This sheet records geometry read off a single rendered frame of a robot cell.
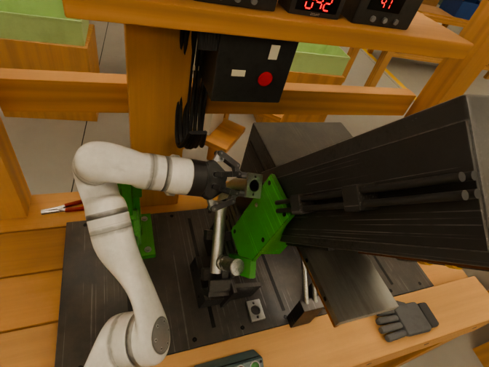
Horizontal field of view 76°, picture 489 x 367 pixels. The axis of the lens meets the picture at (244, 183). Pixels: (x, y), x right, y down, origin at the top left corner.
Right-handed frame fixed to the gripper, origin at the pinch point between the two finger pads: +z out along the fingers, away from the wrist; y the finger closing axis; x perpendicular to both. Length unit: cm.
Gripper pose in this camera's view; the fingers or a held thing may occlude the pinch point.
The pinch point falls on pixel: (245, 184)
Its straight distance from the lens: 70.9
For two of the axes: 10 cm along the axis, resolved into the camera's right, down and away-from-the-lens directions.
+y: 1.3, -9.9, 0.2
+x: -5.2, -0.5, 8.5
